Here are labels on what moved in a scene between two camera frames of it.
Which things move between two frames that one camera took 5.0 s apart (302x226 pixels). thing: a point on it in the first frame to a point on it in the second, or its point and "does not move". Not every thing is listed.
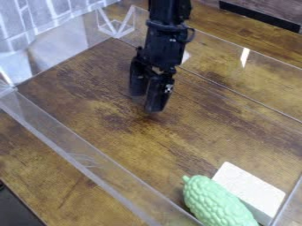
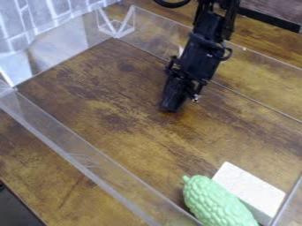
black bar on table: (259, 16) does not move
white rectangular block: (260, 195) does not move
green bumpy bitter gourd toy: (211, 205) does not move
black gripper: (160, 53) to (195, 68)
